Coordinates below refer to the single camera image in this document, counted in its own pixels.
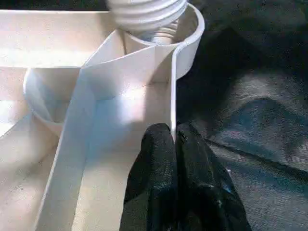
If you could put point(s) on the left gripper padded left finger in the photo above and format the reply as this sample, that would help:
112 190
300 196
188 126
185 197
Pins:
154 180

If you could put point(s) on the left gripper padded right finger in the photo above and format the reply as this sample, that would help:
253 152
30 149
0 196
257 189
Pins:
202 190

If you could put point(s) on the white plastic table leg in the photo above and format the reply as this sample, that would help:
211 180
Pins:
146 12

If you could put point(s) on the white plastic table top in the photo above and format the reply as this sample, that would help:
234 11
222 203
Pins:
48 36

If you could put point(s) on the black plastic mat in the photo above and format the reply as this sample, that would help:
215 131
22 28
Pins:
252 108

